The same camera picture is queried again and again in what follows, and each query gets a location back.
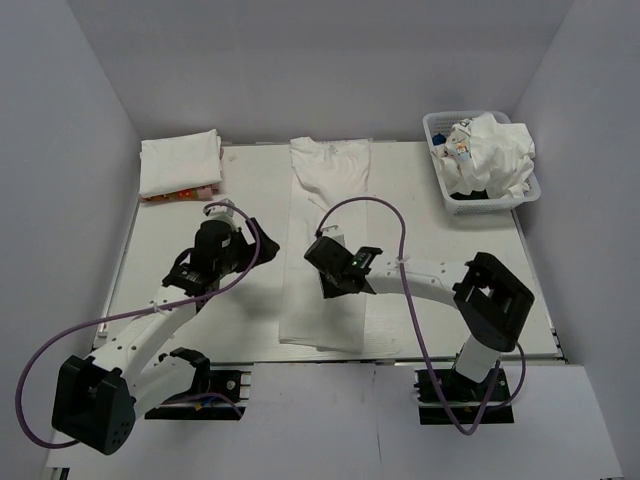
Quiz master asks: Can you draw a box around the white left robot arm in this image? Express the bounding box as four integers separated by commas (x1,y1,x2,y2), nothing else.
52,212,280,455

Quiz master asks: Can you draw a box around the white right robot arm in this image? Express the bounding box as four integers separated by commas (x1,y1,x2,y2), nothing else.
304,236,535,399

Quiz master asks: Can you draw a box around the folded patterned pink t-shirt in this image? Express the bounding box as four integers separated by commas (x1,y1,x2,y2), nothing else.
141,184,219,202

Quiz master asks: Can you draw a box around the green t-shirt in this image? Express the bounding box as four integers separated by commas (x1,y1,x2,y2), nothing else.
447,190,489,201

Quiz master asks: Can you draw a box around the white plastic laundry basket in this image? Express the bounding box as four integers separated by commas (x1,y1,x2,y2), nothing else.
423,110,541,215

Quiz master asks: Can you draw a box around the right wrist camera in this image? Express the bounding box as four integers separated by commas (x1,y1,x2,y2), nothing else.
320,225,346,247

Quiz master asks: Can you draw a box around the white printed t-shirt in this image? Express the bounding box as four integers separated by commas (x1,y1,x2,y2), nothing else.
433,113,536,200

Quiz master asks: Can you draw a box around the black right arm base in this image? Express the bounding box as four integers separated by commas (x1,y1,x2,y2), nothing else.
414,368,515,427

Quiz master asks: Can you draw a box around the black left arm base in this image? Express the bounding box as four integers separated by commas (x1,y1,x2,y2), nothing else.
144,366,251,421

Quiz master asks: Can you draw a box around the folded white t-shirt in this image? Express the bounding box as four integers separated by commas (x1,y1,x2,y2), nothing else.
139,129,222,199

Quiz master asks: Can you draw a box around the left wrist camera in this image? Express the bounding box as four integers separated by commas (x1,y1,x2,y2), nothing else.
203,198,235,224

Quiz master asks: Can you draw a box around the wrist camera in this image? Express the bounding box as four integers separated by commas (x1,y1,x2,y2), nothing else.
203,198,235,224
320,225,346,247

